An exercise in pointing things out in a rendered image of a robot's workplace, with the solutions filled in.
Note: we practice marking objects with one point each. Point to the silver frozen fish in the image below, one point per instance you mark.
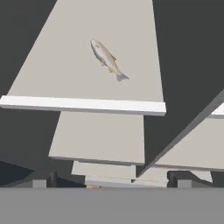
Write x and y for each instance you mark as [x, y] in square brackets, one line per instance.
[106, 57]

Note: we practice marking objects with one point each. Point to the pale grey fridge shelf white-edged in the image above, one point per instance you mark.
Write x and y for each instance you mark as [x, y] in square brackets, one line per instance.
[219, 112]

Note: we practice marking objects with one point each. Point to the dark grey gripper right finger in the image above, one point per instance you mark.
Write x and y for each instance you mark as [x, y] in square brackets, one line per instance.
[172, 180]

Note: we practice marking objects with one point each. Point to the pale grey freezer shelf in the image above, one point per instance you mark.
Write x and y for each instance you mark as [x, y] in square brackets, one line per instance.
[99, 137]
[108, 182]
[102, 169]

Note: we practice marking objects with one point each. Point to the pale grey freezer shelf white-edged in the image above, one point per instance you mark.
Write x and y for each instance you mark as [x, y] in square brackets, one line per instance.
[87, 58]

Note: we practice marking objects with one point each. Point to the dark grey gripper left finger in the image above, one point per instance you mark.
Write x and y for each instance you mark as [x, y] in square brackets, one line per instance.
[52, 180]

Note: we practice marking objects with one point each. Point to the pale grey fridge shelf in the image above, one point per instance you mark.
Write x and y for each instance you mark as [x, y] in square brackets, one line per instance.
[153, 176]
[198, 148]

